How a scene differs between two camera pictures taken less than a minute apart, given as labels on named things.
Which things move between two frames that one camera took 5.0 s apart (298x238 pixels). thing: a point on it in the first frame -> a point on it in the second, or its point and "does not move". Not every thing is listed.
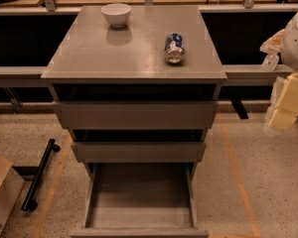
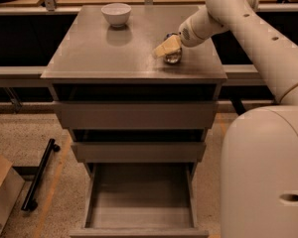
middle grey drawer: [137, 152] does not move
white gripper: [296, 44] -> [187, 36]
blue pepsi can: [174, 48] does not move
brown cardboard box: [6, 185] does not move
